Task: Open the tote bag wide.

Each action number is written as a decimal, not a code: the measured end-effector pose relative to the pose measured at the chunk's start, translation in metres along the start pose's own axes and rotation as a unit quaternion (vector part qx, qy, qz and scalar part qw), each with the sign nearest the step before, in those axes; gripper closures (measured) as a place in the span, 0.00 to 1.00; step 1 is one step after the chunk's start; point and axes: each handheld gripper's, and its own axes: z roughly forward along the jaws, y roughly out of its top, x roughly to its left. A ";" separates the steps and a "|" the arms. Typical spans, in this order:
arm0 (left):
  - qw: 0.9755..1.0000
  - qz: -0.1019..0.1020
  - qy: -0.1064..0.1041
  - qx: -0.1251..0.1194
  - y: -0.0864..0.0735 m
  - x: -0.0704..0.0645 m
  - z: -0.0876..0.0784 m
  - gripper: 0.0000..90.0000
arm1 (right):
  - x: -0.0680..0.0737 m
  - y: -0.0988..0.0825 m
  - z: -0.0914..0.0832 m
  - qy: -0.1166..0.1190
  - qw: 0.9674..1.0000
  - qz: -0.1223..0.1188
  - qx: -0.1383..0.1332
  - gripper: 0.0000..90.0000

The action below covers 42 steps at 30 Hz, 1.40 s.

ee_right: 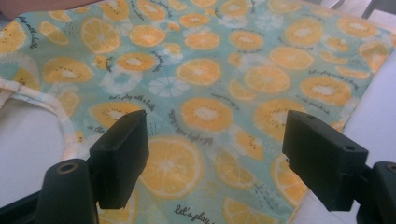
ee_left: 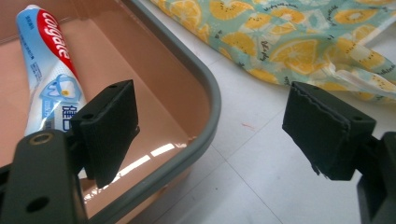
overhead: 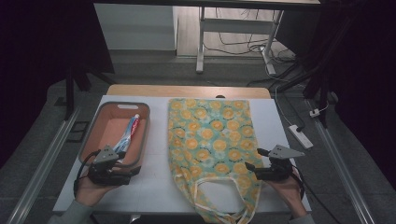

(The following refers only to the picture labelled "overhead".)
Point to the person's right hand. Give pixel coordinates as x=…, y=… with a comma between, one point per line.
x=291, y=193

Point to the white table board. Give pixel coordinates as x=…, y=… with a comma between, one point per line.
x=155, y=186

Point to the white-legged desk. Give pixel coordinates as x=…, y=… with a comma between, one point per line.
x=236, y=26

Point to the yellow floral tote bag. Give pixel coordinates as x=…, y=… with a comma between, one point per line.
x=211, y=133

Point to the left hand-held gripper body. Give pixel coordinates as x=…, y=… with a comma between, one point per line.
x=104, y=172

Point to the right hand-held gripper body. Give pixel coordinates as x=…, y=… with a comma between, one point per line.
x=277, y=169

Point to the black tripod stand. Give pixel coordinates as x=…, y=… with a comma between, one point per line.
x=323, y=84
x=70, y=93

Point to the white power strip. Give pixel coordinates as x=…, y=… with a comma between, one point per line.
x=300, y=137

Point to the metal floor rail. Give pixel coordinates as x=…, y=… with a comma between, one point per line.
x=43, y=168
x=342, y=168

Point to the white cabinet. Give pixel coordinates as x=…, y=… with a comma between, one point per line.
x=134, y=28

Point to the person's left hand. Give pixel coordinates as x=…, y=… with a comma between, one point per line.
x=88, y=193

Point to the toothpaste tube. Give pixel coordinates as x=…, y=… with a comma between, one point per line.
x=130, y=130

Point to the orange basket with grey rim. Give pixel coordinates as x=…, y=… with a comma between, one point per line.
x=109, y=130

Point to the white plug adapter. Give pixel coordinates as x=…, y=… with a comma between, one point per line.
x=314, y=113

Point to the wooden table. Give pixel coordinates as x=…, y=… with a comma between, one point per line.
x=186, y=91

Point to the black table grommet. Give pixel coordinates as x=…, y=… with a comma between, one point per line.
x=220, y=96

